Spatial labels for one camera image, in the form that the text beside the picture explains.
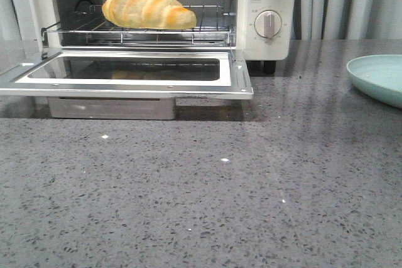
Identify wire oven rack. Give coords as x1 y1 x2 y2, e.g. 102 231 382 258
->
41 5 236 48

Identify white Toshiba toaster oven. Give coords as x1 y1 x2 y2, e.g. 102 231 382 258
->
1 0 294 120

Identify lower oven knob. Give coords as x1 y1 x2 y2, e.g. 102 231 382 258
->
254 10 282 39

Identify light green plate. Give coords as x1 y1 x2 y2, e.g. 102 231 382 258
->
346 55 401 108

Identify glass oven door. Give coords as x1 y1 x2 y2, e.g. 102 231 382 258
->
1 50 254 100

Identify orange croissant bread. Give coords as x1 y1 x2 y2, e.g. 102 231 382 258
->
102 0 197 30

